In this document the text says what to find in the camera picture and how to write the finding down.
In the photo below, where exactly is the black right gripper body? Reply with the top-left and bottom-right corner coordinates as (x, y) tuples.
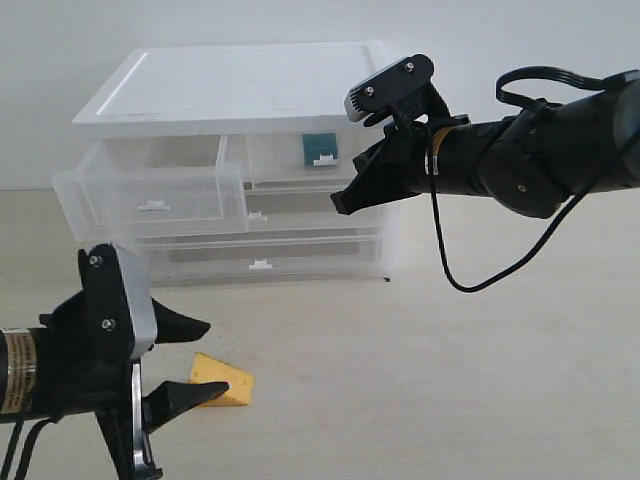
(382, 116), (470, 198)

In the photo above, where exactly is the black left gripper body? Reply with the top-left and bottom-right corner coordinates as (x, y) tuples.
(37, 292), (151, 480)

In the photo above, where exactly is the yellow cheese wedge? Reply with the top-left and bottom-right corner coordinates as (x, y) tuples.
(188, 352), (255, 408)

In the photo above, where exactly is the white blue-labelled pill bottle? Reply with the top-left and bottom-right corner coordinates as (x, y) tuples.
(302, 133), (340, 167)

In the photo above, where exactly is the clear drawer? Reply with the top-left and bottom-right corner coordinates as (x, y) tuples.
(224, 129), (383, 190)
(52, 135), (248, 241)
(246, 191), (398, 231)
(131, 228), (394, 286)

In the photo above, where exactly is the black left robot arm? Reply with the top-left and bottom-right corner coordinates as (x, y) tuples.
(1, 292), (229, 479)

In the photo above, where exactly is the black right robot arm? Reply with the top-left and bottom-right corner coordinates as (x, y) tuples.
(331, 67), (639, 219)

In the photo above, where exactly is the clear bottom drawer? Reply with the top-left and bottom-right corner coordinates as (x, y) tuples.
(131, 228), (394, 286)

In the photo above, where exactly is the white plastic drawer cabinet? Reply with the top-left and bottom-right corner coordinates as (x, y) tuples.
(52, 40), (399, 285)

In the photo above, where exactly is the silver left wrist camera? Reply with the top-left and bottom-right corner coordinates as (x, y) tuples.
(77, 242), (160, 361)

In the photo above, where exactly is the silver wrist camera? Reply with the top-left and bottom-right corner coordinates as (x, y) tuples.
(77, 242), (160, 361)
(344, 54), (434, 126)

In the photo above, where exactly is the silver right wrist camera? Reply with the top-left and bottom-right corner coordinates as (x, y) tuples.
(344, 54), (434, 126)

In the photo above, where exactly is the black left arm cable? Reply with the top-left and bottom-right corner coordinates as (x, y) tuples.
(0, 417), (56, 480)

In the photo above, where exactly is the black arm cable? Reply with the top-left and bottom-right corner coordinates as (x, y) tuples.
(427, 67), (640, 295)
(0, 417), (56, 480)

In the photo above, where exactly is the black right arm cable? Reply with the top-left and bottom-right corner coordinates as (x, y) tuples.
(427, 67), (640, 295)

